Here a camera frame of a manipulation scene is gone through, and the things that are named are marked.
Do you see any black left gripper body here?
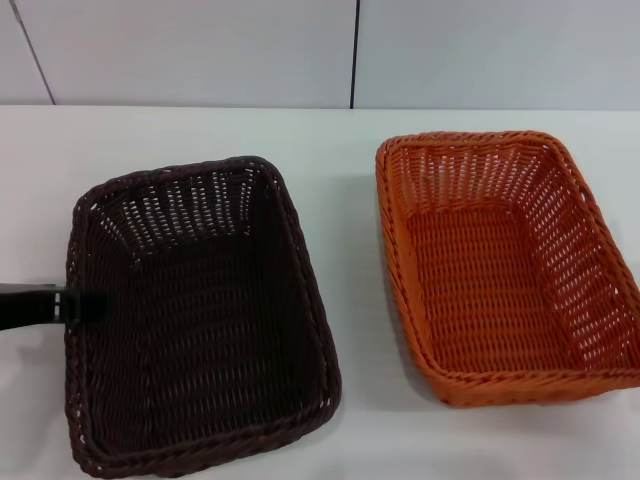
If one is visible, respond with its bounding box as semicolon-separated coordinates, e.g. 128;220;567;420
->
0;282;57;332

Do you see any dark brown woven basket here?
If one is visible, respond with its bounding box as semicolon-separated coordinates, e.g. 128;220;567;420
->
63;154;344;474

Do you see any orange woven basket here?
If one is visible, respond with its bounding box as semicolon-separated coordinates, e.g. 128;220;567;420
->
374;129;640;410

